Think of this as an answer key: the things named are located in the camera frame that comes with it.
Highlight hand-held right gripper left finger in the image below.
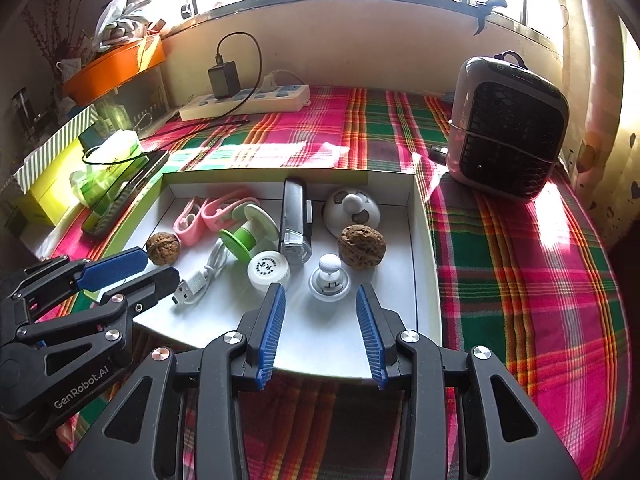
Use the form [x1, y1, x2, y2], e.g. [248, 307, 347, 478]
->
[60, 282, 287, 480]

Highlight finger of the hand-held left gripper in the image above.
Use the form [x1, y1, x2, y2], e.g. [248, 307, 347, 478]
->
[0, 246, 149, 311]
[15, 266, 181, 377]

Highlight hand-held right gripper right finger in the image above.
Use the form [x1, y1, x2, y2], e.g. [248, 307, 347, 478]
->
[355, 284, 583, 480]

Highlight brown walnut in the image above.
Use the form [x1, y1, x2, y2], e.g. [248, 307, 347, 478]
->
[337, 225, 387, 271]
[146, 231, 180, 266]

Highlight white usb cable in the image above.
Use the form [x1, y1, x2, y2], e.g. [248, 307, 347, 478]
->
[172, 239, 232, 312]

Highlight white round printed cap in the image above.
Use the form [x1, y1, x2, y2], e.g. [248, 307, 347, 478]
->
[248, 251, 292, 293]

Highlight green cardboard box tray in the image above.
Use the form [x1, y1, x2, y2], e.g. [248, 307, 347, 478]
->
[65, 167, 443, 383]

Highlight green white spool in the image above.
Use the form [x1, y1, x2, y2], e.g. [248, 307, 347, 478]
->
[219, 205, 278, 263]

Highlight pink plastic clip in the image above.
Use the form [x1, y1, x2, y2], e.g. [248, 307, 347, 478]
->
[174, 197, 206, 247]
[200, 189, 261, 233]

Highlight white round device grey patches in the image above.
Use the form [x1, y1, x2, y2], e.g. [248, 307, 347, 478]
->
[322, 187, 382, 237]

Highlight black smartphone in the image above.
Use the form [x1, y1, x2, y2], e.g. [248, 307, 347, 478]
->
[82, 150, 171, 236]

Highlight yellow green box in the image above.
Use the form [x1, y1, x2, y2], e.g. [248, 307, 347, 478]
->
[12, 140, 86, 226]

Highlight green white tissue pack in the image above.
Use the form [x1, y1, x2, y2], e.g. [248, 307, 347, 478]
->
[70, 130, 151, 208]

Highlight black flashlight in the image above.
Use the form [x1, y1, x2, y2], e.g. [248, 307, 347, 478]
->
[279, 177, 316, 265]

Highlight small green packet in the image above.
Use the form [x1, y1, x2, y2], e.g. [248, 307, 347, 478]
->
[79, 125, 126, 153]

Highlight plaid tablecloth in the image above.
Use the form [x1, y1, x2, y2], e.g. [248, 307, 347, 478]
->
[50, 85, 633, 480]

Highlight clear glass case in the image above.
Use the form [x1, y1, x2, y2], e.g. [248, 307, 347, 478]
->
[95, 70, 171, 128]

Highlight orange box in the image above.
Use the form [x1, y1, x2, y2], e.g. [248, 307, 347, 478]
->
[62, 37, 166, 106]

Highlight black charger adapter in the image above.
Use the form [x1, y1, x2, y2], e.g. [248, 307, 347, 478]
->
[207, 62, 241, 98]

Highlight white power strip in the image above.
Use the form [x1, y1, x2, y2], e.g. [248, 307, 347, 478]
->
[179, 84, 311, 122]

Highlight dried red branches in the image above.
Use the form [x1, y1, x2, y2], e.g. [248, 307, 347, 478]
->
[20, 0, 78, 88]

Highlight pile of plastic bags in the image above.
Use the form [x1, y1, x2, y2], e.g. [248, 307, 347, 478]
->
[92, 0, 161, 50]

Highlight grey black desk heater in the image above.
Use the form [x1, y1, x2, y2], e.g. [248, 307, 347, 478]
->
[445, 52, 571, 203]

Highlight heart print curtain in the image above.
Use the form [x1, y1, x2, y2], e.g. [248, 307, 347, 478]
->
[550, 0, 640, 251]

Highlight black charger cable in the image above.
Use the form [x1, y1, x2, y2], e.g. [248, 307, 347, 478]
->
[82, 32, 263, 166]

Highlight black window handle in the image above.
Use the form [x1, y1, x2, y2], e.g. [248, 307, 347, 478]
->
[472, 0, 508, 36]

